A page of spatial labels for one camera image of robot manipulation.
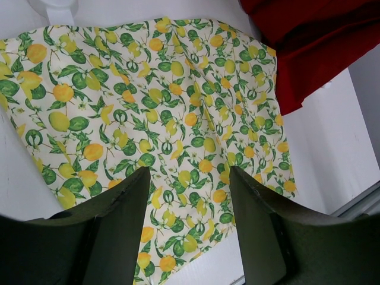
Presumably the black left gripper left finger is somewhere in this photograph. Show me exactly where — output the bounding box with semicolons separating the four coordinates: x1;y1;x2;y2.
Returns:
1;167;150;284

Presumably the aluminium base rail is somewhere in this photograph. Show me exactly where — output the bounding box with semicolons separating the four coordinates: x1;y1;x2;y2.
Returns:
331;181;379;220

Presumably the red garment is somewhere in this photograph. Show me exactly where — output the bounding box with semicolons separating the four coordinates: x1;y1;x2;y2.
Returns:
240;0;379;115

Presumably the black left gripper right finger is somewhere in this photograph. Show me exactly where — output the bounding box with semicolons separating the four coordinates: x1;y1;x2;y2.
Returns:
229;166;379;284

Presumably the lemon print skirt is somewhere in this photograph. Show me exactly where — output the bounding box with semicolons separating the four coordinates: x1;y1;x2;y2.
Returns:
1;17;296;284

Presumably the white metal clothes rack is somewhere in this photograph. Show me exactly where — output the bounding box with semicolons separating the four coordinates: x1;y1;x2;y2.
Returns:
27;0;79;26

